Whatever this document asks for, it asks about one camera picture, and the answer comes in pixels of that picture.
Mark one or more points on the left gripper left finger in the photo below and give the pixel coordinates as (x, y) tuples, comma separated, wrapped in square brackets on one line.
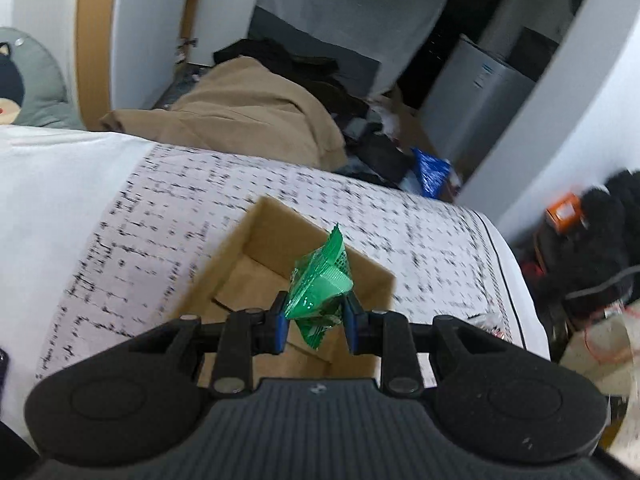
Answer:
[(244, 334)]

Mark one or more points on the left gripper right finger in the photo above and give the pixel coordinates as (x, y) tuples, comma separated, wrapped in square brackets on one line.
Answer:
[(387, 335)]

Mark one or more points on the green snack packet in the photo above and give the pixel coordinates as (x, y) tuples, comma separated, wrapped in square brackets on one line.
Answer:
[(317, 285)]

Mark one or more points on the brown cardboard box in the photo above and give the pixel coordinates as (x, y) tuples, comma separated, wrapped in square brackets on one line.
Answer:
[(252, 265)]

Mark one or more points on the blue foil bag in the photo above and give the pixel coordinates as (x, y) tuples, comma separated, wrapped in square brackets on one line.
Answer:
[(431, 172)]

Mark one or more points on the pile of dark clothes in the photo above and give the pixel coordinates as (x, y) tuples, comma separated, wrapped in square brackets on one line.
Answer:
[(371, 155)]

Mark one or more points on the patterned white bed blanket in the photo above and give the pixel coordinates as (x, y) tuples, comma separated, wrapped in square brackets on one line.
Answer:
[(102, 234)]

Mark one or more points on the black fuzzy garment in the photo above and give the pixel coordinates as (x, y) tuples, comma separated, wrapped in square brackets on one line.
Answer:
[(599, 264)]

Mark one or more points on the brown flat cardboard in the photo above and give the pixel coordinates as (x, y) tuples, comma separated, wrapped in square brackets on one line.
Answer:
[(406, 130)]

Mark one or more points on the orange tissue box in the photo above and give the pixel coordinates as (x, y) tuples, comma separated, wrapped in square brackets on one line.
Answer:
[(565, 214)]

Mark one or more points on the cream dotted fabric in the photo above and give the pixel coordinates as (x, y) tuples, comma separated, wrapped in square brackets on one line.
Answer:
[(607, 353)]

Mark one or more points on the tan brown coat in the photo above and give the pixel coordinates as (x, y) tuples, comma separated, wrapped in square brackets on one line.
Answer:
[(240, 107)]

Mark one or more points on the grey white appliance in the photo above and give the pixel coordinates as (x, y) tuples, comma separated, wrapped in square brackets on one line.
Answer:
[(472, 102)]

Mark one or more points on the grey bear cushion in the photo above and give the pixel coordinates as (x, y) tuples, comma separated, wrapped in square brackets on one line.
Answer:
[(33, 89)]

